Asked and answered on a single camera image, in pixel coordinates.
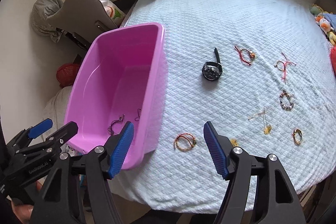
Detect yellow flower charm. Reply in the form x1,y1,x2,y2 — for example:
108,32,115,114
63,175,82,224
230,139,239,147

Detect dark cord strap charm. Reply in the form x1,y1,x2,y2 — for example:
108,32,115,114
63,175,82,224
108,114,125,136

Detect red gold woven bracelet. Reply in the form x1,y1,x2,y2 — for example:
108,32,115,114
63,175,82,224
173,132,197,152

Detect gold chain flower necklace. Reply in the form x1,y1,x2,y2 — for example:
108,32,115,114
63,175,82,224
248,107,273,135

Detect black wrist watch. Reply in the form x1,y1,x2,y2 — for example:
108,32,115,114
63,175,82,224
202,48,223,81

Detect braided bead bracelet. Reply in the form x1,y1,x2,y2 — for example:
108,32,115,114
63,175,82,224
292,128,304,146

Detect large beaded charm bracelet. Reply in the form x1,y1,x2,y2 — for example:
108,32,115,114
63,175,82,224
278,90,295,111

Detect red cord bracelet with charm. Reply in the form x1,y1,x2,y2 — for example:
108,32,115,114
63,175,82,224
233,45,257,67

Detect red string bracelet long tails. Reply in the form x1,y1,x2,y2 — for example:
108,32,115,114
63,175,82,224
274,52,297,84

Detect person's left hand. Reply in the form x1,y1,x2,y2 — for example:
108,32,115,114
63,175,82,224
10,178,44,224

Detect grey cloth pile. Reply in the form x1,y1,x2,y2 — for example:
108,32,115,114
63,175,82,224
42,86,72,138

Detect red mesh basket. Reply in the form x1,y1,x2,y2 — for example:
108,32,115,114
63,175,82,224
56,63,80,88

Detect pink plastic tub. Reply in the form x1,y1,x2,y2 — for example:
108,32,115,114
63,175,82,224
64,23,168,170

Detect light blue quilted bedspread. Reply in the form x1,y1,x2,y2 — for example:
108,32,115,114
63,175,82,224
109,0,335,213

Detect grey chair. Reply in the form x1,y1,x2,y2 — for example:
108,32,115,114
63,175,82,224
46,0,118,51

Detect grey garment on chair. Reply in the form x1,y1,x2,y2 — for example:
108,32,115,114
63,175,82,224
30,0,63,43

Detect white plastic bag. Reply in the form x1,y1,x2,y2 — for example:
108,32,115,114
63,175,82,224
99,0,125,27

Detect red floral pillow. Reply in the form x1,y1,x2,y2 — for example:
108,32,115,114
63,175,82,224
330,47,336,75

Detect yellow plush toy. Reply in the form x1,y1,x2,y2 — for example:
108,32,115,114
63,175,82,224
327,31,336,47

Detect duck plush toy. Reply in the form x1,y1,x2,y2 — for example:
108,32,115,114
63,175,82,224
315,13,334,35

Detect green plush toy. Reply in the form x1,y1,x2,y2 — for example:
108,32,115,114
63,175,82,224
310,4,324,16

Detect blue small pillow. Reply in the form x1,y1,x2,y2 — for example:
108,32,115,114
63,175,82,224
323,13,336,29

